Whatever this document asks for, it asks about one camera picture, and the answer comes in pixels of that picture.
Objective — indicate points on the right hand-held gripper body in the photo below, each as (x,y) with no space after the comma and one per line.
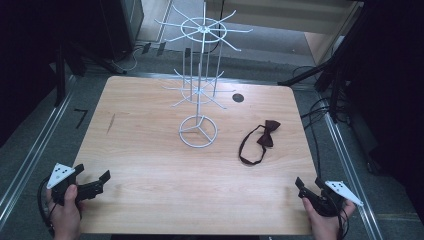
(336,195)

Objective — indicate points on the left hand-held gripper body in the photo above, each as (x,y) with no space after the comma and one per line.
(59,176)

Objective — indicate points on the person's right hand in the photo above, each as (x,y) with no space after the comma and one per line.
(325,226)

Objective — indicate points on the person's left hand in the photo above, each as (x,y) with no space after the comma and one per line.
(65,216)

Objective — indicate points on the dark red bow tie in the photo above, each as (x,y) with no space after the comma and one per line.
(266,137)

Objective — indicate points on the black metal stand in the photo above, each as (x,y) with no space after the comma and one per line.
(60,76)
(333,66)

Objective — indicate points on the black round table grommet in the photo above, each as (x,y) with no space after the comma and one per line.
(238,97)

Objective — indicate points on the dark cabinet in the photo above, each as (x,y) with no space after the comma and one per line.
(121,26)

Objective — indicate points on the metal floor rail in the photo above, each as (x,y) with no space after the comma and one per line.
(350,173)
(33,156)

